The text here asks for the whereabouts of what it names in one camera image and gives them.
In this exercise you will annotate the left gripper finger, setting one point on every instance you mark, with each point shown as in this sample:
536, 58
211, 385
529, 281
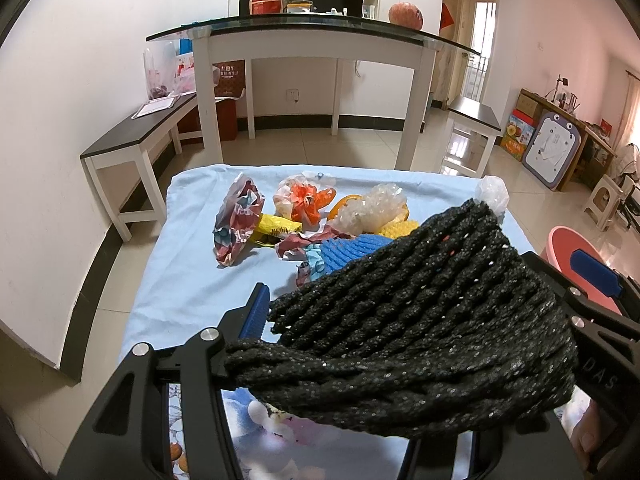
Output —
125, 434

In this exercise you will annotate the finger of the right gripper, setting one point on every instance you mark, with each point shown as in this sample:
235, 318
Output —
603, 281

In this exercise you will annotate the pink plastic trash bucket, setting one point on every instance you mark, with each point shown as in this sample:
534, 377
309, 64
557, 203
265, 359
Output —
571, 254

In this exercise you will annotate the white plastic ball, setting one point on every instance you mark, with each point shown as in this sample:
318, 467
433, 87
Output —
492, 191

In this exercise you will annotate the black foam net sleeve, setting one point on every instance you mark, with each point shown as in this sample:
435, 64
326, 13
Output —
445, 329

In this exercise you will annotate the red white wrapper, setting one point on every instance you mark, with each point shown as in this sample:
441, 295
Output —
237, 219

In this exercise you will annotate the clear plastic bag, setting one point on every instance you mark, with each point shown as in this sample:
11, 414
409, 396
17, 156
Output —
384, 203

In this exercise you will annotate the yellow snack wrapper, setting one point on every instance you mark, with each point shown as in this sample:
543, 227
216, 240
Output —
270, 230

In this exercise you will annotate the pink wrapper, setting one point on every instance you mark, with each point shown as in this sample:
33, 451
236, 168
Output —
296, 242

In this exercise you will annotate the blue foam net sleeve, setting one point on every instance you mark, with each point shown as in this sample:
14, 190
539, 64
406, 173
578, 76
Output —
329, 256

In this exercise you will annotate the orange fruit peel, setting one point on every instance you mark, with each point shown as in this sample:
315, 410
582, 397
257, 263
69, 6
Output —
340, 204

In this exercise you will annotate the orange white wrapper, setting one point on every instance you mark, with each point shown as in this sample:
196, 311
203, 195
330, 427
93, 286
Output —
301, 197

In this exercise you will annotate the yellow foam net sleeve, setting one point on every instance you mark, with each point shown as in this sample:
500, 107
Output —
395, 229

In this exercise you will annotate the right hand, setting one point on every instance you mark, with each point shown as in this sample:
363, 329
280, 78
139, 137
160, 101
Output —
586, 436

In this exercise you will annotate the white plastic step stool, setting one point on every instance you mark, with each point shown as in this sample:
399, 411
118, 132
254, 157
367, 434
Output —
603, 202

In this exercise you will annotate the wooden desk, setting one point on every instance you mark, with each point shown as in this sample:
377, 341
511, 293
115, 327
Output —
594, 156

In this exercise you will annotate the light blue table cloth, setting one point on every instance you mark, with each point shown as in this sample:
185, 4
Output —
184, 289

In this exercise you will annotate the colourful fruit carton box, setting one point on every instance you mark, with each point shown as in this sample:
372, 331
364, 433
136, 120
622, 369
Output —
517, 134

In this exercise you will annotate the right black top bench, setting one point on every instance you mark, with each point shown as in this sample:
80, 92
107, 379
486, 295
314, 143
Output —
478, 124

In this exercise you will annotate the black bench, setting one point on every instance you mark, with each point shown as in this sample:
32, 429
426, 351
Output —
478, 124
131, 141

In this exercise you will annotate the left black top bench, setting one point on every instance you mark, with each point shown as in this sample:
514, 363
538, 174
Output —
131, 141

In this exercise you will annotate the large orange pomelo fruit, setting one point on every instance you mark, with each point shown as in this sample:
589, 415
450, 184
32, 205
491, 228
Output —
406, 14

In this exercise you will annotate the dark red box under table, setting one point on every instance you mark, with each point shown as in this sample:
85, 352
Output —
229, 80

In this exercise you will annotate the glass top white table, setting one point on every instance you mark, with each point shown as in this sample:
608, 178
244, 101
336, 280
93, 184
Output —
308, 35

